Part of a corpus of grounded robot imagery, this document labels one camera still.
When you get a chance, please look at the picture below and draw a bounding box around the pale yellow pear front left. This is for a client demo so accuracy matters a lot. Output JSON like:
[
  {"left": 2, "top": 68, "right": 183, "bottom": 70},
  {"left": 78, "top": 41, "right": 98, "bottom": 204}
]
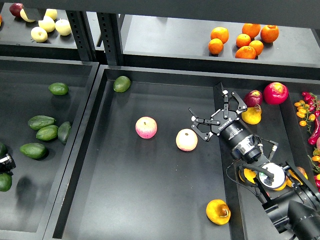
[{"left": 30, "top": 26, "right": 48, "bottom": 43}]

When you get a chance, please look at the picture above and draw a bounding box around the pink red apple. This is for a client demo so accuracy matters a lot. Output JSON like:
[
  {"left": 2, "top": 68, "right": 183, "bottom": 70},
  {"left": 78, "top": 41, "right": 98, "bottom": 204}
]
[{"left": 135, "top": 116, "right": 158, "bottom": 139}]

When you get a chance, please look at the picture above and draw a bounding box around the yellow pear in bin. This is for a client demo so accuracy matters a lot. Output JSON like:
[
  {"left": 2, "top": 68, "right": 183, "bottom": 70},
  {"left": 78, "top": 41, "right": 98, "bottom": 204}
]
[
  {"left": 274, "top": 180, "right": 287, "bottom": 191},
  {"left": 287, "top": 166, "right": 309, "bottom": 188},
  {"left": 238, "top": 168, "right": 257, "bottom": 185}
]

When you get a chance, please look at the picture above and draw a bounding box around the dark green avocado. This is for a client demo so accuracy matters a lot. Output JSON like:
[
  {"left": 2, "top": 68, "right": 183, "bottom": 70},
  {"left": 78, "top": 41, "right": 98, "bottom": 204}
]
[{"left": 0, "top": 173, "right": 12, "bottom": 192}]

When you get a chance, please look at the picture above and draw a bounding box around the pale yellow pear middle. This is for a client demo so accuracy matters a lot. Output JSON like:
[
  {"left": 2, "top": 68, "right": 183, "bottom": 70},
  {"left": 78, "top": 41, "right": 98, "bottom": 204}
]
[{"left": 38, "top": 16, "right": 56, "bottom": 33}]

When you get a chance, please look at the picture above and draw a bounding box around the yellow pear near red apples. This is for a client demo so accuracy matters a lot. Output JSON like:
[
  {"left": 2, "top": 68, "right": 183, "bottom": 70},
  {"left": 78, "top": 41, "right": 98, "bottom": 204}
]
[{"left": 241, "top": 104, "right": 262, "bottom": 125}]

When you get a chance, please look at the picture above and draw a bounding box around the black perforated shelf post right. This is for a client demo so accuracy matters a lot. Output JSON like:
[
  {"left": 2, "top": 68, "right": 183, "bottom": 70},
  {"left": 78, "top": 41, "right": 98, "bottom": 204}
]
[{"left": 96, "top": 12, "right": 124, "bottom": 66}]

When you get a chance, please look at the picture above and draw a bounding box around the green avocado cluster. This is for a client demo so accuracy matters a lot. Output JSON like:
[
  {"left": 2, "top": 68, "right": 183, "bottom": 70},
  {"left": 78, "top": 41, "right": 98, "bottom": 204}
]
[
  {"left": 19, "top": 142, "right": 48, "bottom": 159},
  {"left": 36, "top": 125, "right": 59, "bottom": 141},
  {"left": 27, "top": 115, "right": 56, "bottom": 130}
]

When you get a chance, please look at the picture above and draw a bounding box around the orange front bottom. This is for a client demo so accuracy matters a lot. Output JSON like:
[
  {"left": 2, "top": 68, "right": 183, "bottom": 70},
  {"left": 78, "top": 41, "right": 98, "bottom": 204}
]
[{"left": 235, "top": 45, "right": 256, "bottom": 60}]

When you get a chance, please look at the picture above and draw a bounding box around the green avocado lower cluster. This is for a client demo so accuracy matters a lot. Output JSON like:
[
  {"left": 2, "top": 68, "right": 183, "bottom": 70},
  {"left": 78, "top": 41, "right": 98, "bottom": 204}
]
[{"left": 19, "top": 142, "right": 48, "bottom": 159}]

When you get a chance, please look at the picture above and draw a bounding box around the pale yellow pear half hidden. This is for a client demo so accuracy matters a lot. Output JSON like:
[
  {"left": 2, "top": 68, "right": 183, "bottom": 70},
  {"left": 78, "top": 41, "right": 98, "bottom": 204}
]
[{"left": 20, "top": 9, "right": 36, "bottom": 23}]

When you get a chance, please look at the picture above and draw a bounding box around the black tray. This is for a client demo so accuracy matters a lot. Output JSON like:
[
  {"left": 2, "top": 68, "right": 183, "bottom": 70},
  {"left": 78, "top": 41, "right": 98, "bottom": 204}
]
[
  {"left": 44, "top": 65, "right": 247, "bottom": 240},
  {"left": 212, "top": 73, "right": 320, "bottom": 240},
  {"left": 0, "top": 56, "right": 99, "bottom": 240}
]

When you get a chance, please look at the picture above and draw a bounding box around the orange centre small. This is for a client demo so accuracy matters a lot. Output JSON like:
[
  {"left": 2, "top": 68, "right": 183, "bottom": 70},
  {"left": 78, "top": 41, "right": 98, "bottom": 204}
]
[{"left": 235, "top": 33, "right": 251, "bottom": 48}]

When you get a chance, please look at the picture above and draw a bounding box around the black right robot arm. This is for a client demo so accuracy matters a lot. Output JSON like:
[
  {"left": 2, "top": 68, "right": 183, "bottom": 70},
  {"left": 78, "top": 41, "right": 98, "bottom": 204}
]
[{"left": 191, "top": 83, "right": 320, "bottom": 240}]

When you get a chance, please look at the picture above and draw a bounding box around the green avocado top left tray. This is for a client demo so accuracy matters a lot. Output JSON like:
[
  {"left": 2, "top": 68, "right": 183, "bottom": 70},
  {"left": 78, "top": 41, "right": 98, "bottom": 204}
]
[{"left": 48, "top": 82, "right": 69, "bottom": 96}]

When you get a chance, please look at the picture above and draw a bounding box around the orange small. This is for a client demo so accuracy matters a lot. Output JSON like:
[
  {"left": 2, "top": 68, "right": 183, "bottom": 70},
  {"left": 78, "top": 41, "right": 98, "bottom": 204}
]
[
  {"left": 249, "top": 40, "right": 264, "bottom": 56},
  {"left": 235, "top": 33, "right": 251, "bottom": 48}
]

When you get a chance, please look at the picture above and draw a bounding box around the pale yellow pear right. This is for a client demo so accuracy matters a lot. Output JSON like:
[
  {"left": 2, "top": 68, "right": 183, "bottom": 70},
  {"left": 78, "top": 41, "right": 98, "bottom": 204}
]
[{"left": 55, "top": 19, "right": 72, "bottom": 36}]

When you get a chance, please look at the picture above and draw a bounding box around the orange cherry tomato bunch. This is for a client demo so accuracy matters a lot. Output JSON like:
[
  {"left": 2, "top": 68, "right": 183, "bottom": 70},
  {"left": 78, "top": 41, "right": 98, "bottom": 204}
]
[{"left": 294, "top": 100, "right": 316, "bottom": 127}]

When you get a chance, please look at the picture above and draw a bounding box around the red chili pepper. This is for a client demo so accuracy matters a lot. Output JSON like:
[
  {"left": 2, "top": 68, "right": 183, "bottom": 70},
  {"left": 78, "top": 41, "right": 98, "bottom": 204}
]
[{"left": 307, "top": 117, "right": 320, "bottom": 146}]

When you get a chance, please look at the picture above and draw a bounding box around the black perforated shelf post left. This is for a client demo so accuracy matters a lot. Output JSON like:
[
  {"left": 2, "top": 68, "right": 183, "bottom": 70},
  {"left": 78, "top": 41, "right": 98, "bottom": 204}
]
[{"left": 66, "top": 10, "right": 97, "bottom": 62}]

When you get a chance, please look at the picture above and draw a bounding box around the pale pink apple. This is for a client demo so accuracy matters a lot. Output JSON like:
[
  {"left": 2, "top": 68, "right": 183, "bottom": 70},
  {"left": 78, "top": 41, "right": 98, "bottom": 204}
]
[{"left": 175, "top": 128, "right": 198, "bottom": 152}]

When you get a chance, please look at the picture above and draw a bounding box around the dark red apple on shelf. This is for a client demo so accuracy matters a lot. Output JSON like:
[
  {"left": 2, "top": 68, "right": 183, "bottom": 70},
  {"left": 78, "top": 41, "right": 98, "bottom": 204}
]
[{"left": 9, "top": 3, "right": 24, "bottom": 18}]

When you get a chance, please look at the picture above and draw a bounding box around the green avocado left edge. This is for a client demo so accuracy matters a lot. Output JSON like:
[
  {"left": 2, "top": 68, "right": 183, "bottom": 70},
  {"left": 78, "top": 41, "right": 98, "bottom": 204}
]
[{"left": 0, "top": 142, "right": 8, "bottom": 158}]

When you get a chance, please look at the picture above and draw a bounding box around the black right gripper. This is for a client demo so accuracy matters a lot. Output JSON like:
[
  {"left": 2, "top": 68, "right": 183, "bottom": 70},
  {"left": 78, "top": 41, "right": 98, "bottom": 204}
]
[{"left": 188, "top": 86, "right": 259, "bottom": 159}]

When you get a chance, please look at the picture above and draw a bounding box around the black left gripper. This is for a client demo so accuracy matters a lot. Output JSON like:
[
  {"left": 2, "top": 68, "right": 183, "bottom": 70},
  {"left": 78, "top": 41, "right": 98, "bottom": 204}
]
[{"left": 0, "top": 153, "right": 16, "bottom": 175}]

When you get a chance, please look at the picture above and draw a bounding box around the orange top right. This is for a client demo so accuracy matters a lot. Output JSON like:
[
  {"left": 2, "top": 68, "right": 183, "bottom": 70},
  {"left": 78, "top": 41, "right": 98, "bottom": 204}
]
[{"left": 260, "top": 25, "right": 280, "bottom": 43}]

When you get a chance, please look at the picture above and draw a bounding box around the green avocado upper cluster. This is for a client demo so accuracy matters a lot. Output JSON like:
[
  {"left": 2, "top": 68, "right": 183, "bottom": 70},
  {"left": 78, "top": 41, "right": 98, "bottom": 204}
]
[{"left": 27, "top": 115, "right": 56, "bottom": 130}]

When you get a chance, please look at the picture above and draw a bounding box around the orange left front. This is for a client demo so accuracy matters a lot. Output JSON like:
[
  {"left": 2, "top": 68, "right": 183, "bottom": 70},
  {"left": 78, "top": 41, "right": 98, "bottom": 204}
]
[{"left": 208, "top": 38, "right": 224, "bottom": 55}]

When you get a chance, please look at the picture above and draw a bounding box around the black centre tray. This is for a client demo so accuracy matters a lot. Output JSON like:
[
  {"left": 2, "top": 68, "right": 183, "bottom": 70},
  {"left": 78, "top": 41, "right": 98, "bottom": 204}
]
[{"left": 44, "top": 65, "right": 247, "bottom": 240}]

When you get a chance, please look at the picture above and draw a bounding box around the yellow pear middle in bin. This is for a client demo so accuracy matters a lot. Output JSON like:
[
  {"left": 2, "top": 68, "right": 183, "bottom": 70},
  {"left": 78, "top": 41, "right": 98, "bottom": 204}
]
[{"left": 274, "top": 180, "right": 287, "bottom": 191}]

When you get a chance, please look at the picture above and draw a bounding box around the dark avocado upright cluster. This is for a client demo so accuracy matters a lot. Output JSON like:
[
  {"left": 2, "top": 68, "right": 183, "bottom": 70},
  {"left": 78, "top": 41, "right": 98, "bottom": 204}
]
[{"left": 57, "top": 121, "right": 72, "bottom": 144}]

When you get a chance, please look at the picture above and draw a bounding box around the black left tray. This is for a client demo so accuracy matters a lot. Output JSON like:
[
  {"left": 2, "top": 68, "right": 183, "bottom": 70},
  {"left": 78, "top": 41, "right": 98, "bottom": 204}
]
[{"left": 0, "top": 56, "right": 99, "bottom": 240}]

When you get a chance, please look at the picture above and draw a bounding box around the green avocado middle cluster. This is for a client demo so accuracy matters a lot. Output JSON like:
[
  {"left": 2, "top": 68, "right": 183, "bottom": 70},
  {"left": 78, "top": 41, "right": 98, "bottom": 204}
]
[{"left": 36, "top": 125, "right": 59, "bottom": 141}]

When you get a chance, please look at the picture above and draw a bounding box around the yellow pear right in bin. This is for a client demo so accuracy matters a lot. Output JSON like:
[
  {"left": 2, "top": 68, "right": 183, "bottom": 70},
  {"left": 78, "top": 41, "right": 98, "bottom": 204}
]
[{"left": 287, "top": 166, "right": 309, "bottom": 188}]

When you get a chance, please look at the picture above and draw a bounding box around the black perforated shelf post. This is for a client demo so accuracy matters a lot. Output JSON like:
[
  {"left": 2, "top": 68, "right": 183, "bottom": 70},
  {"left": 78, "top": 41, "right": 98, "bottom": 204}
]
[
  {"left": 96, "top": 12, "right": 124, "bottom": 66},
  {"left": 66, "top": 10, "right": 97, "bottom": 62}
]

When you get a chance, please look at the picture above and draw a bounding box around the orange top left of pile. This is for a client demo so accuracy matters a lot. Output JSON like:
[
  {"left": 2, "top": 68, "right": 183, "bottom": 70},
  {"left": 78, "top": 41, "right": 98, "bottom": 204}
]
[{"left": 210, "top": 26, "right": 229, "bottom": 44}]

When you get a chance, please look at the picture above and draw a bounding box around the orange right small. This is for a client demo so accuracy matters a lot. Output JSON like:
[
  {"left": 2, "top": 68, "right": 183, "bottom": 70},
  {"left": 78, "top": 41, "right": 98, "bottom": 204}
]
[{"left": 249, "top": 40, "right": 264, "bottom": 56}]

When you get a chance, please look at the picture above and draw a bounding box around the bright red apple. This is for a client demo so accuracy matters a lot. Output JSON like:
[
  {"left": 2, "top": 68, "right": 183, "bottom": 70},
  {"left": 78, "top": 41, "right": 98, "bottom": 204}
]
[{"left": 263, "top": 82, "right": 289, "bottom": 105}]

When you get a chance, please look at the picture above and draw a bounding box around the black right tray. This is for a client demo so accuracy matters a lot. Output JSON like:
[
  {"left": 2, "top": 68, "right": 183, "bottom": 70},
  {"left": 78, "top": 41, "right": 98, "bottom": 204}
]
[{"left": 212, "top": 73, "right": 320, "bottom": 240}]

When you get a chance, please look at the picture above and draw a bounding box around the yellow pear left in bin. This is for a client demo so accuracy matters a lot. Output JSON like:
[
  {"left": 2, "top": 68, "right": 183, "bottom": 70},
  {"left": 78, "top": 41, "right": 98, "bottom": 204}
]
[{"left": 238, "top": 168, "right": 257, "bottom": 185}]

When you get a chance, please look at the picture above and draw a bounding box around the orange top centre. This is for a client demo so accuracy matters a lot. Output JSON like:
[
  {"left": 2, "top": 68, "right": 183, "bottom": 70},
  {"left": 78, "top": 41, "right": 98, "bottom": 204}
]
[{"left": 242, "top": 23, "right": 261, "bottom": 39}]

